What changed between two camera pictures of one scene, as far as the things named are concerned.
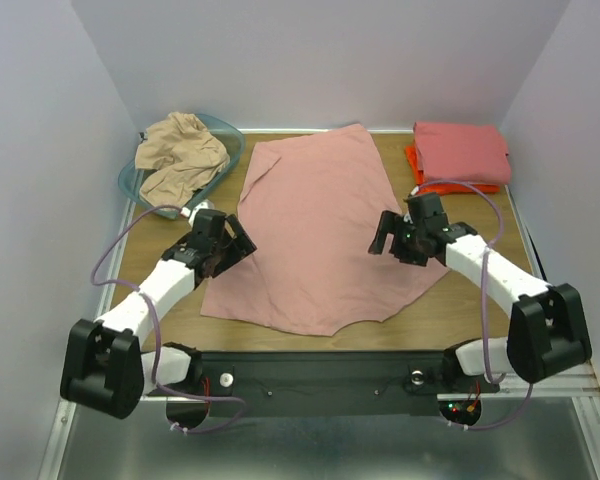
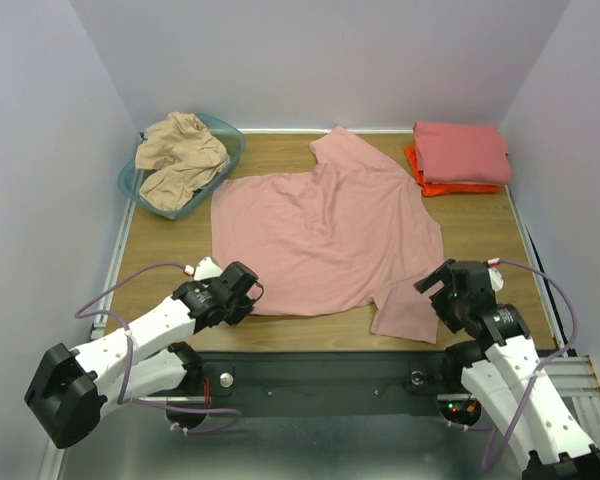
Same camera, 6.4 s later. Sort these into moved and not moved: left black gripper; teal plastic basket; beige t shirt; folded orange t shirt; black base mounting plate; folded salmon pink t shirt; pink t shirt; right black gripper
Moved: pink t shirt; right black gripper; left black gripper
Not moved: folded salmon pink t shirt; teal plastic basket; beige t shirt; folded orange t shirt; black base mounting plate
